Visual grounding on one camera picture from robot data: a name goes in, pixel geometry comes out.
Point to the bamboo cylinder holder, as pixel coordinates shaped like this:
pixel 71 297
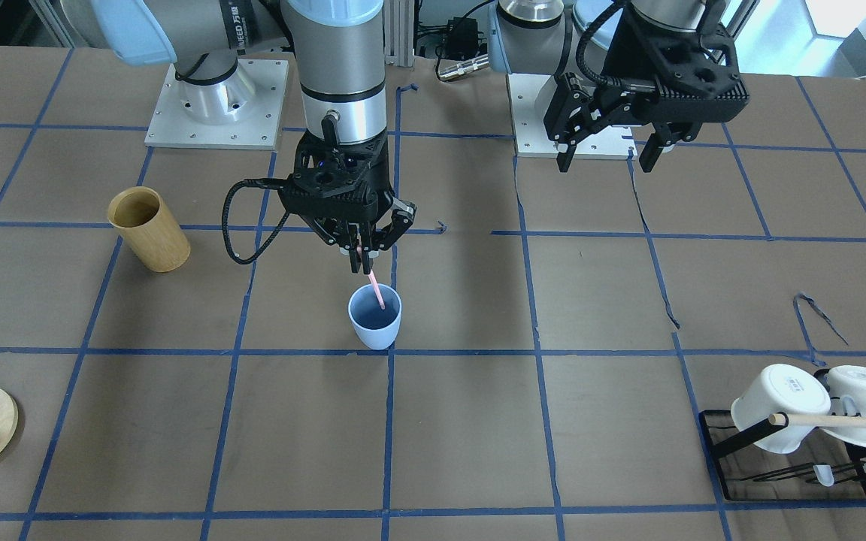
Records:
pixel 141 217

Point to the white mug lower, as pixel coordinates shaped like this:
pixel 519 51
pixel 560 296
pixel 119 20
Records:
pixel 780 388

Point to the light blue plastic cup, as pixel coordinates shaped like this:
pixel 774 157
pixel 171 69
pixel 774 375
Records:
pixel 375 326

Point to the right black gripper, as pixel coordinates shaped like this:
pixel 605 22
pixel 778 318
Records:
pixel 380 167

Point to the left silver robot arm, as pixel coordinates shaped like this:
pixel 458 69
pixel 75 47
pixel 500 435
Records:
pixel 537 37

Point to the aluminium frame post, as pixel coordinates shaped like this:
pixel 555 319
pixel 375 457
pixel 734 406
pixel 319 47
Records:
pixel 399 26

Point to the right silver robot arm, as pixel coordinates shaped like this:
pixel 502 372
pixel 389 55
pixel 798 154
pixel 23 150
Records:
pixel 338 46

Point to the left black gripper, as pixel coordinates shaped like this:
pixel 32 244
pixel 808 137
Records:
pixel 620 69

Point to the pink chopstick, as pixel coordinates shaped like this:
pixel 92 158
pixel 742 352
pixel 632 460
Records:
pixel 377 290

